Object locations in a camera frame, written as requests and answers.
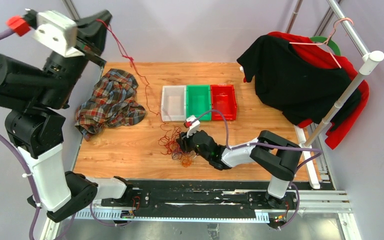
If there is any red cable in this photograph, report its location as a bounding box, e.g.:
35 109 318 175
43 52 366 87
95 18 186 157

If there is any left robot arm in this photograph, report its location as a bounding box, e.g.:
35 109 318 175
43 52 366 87
0 9 133 223

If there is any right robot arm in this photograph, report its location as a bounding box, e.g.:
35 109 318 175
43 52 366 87
176 130 303 209

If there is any white plastic bin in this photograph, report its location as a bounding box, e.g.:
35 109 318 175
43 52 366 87
160 85 186 122

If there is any green plastic bin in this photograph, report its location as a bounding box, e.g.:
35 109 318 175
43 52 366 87
186 85 212 118

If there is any red plastic bin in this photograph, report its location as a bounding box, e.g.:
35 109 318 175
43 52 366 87
210 84 237 121

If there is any plaid flannel shirt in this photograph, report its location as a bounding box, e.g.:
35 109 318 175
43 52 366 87
75 68 147 141

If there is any black shirt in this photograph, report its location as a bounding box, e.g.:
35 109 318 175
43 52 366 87
237 31 357 126

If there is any red shirt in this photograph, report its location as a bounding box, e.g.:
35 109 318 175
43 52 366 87
243 31 371 150

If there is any green hanger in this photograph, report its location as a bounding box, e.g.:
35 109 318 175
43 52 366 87
309 36 341 56

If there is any white clothes rack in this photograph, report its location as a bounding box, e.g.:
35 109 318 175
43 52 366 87
284 0 384 190

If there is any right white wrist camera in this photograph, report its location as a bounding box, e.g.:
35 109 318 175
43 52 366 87
183 115 201 138

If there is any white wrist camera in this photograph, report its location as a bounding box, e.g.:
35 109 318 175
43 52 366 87
183 115 201 138
32 10 85 58

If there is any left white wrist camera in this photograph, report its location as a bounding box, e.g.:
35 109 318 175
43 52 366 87
32 10 85 58

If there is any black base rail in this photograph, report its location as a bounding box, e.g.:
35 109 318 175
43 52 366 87
99 180 299 220

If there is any pink wire hanger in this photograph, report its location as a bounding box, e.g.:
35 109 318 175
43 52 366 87
290 17 354 69

